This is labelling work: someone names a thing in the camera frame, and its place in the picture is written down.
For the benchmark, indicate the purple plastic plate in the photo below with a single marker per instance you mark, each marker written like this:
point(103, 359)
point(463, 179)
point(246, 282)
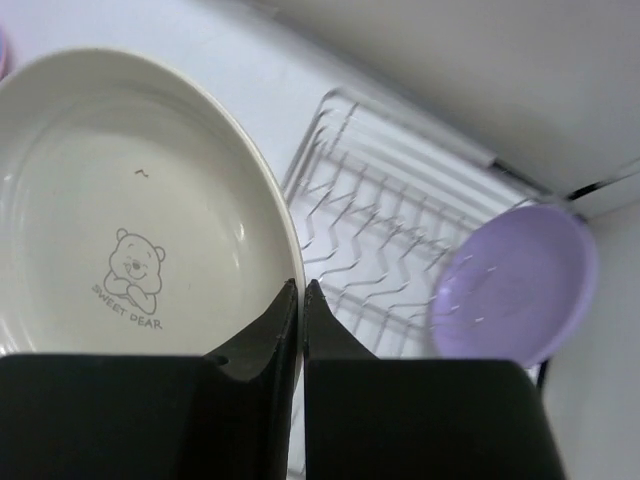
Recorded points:
point(517, 288)

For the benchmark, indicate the blue plastic plate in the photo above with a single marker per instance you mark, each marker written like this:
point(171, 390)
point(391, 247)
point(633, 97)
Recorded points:
point(3, 54)

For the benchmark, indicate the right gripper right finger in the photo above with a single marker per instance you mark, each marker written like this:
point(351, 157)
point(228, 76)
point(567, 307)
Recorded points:
point(369, 418)

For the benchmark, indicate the white plastic plate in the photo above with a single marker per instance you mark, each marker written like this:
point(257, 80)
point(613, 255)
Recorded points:
point(137, 215)

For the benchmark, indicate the metal wire dish rack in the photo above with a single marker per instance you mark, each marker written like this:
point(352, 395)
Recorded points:
point(380, 212)

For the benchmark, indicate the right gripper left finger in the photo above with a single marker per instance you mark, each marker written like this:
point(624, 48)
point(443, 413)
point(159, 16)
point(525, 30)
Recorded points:
point(221, 415)

